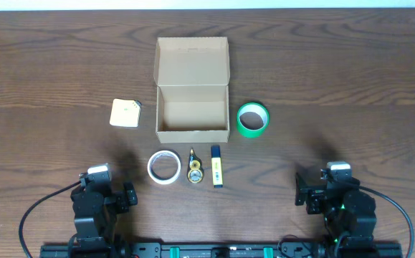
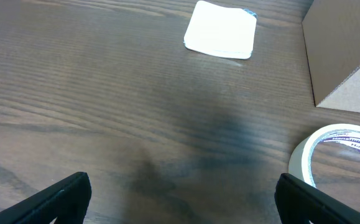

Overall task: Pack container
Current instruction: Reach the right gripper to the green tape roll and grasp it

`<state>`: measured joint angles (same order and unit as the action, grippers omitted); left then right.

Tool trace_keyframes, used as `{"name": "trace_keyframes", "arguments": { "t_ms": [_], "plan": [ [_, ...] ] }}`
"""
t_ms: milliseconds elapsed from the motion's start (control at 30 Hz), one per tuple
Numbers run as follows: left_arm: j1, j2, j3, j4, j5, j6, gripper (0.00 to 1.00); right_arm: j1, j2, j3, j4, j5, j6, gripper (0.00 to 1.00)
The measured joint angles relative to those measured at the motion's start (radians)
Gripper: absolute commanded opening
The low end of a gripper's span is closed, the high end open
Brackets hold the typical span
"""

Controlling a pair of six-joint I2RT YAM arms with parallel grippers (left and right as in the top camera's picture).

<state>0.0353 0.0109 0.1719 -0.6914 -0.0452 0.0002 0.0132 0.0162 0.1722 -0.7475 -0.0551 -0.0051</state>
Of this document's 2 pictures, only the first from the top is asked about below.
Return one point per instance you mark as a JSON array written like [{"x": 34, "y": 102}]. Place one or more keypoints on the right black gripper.
[{"x": 315, "y": 195}]

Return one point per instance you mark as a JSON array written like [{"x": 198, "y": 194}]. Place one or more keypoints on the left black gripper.
[{"x": 131, "y": 196}]

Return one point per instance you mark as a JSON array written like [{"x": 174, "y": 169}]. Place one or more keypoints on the white tape roll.
[{"x": 164, "y": 167}]

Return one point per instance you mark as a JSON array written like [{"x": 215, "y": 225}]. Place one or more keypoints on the yellow correction tape dispenser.
[{"x": 195, "y": 172}]

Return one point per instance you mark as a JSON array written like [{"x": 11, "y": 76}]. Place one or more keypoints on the yellow sticky note pad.
[{"x": 125, "y": 113}]

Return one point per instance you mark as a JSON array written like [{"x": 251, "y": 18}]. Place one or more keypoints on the green tape roll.
[{"x": 252, "y": 120}]

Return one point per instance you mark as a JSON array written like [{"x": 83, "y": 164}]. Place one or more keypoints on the yellow highlighter pen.
[{"x": 216, "y": 167}]

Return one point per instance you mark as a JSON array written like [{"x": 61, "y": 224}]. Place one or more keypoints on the brown cardboard box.
[{"x": 192, "y": 78}]

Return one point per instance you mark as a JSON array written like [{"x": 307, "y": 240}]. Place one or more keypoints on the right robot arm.
[{"x": 349, "y": 214}]

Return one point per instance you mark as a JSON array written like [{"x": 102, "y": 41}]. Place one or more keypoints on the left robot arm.
[{"x": 97, "y": 233}]

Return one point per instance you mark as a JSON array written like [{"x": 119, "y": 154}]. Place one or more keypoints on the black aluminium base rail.
[{"x": 156, "y": 250}]

